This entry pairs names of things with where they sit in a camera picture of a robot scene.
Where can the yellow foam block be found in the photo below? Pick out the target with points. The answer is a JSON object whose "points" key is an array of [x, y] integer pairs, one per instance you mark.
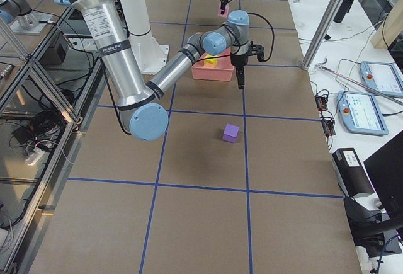
{"points": [[210, 61]]}

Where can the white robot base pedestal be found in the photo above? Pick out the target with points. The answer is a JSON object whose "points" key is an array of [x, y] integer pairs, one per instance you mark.
{"points": [[149, 54]]}

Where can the black box white label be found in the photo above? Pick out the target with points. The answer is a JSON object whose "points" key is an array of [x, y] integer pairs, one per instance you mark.
{"points": [[350, 173]]}

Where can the far blue teach pendant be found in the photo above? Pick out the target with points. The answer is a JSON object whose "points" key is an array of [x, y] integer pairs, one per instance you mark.
{"points": [[383, 77]]}

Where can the small circuit board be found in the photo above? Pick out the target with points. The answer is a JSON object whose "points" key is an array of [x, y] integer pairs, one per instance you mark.
{"points": [[321, 102], [328, 126]]}

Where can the aluminium frame post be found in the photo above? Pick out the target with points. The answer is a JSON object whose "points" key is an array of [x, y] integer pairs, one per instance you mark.
{"points": [[321, 30]]}

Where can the black water bottle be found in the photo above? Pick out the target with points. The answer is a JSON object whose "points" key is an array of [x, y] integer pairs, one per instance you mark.
{"points": [[343, 10]]}

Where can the blue teach pendant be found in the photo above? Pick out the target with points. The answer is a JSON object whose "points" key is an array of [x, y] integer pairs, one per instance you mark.
{"points": [[360, 113], [383, 77]]}

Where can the pink plastic bin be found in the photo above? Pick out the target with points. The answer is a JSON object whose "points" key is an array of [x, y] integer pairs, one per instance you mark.
{"points": [[214, 70]]}

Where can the near blue teach pendant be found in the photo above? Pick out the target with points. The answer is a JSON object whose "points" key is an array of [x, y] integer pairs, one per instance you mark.
{"points": [[360, 113]]}

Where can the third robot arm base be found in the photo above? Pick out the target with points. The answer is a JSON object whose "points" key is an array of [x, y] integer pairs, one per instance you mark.
{"points": [[23, 19]]}

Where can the aluminium truss frame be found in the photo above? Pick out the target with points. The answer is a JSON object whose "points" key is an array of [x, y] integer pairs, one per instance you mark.
{"points": [[47, 100]]}

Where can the black monitor with stand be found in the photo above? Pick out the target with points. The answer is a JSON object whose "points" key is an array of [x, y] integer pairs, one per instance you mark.
{"points": [[377, 230]]}

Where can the light pink foam block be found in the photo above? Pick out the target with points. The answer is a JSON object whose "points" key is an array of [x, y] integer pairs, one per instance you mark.
{"points": [[223, 12]]}

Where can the purple foam block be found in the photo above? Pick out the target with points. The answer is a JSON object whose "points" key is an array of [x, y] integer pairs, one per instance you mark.
{"points": [[230, 133]]}

